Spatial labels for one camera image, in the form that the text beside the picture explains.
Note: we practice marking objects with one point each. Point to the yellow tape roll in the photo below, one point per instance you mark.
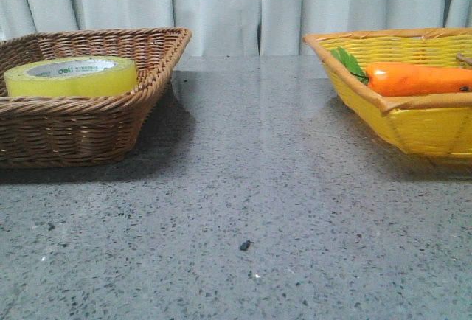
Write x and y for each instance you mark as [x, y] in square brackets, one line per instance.
[83, 76]

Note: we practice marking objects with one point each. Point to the small black debris piece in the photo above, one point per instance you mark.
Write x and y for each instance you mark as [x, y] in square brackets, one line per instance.
[245, 245]

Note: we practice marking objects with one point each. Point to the white curtain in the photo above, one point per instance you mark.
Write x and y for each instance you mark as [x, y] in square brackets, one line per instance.
[233, 27]

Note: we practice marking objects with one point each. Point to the orange plastic carrot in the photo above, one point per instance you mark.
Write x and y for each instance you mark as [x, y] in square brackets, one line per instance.
[399, 79]

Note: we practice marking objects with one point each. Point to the brown wicker basket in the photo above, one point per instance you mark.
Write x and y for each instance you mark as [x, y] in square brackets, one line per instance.
[73, 131]

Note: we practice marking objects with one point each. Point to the yellow woven basket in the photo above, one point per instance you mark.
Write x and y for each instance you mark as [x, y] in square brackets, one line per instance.
[432, 125]

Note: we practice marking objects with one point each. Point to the brown stick in basket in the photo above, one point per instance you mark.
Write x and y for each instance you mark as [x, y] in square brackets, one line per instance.
[464, 59]

